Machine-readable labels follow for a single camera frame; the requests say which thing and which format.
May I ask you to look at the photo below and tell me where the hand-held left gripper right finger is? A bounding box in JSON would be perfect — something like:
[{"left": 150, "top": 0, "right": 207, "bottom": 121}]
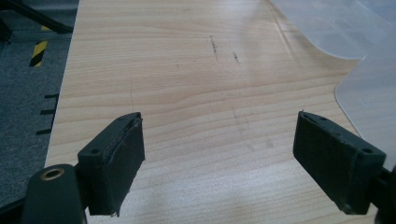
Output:
[{"left": 292, "top": 110, "right": 388, "bottom": 216}]

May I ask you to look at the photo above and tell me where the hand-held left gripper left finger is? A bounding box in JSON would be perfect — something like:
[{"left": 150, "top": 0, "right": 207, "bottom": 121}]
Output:
[{"left": 77, "top": 111, "right": 147, "bottom": 217}]

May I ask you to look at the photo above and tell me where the translucent plastic sheet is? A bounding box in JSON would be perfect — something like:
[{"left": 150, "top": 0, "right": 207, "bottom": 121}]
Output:
[
  {"left": 334, "top": 32, "right": 396, "bottom": 172},
  {"left": 269, "top": 0, "right": 396, "bottom": 61}
]

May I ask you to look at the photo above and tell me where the yellow black striped floor tape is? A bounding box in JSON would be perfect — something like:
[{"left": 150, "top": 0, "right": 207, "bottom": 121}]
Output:
[{"left": 28, "top": 25, "right": 51, "bottom": 68}]

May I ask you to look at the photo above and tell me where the black metal stand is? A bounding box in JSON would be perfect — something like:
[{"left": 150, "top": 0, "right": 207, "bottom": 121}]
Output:
[{"left": 0, "top": 0, "right": 75, "bottom": 45}]

